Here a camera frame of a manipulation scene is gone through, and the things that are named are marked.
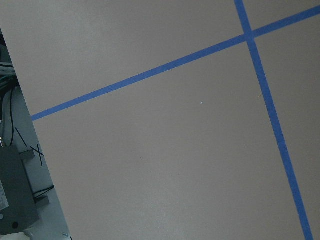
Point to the grey power supply box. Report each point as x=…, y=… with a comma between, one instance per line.
x=18, y=210

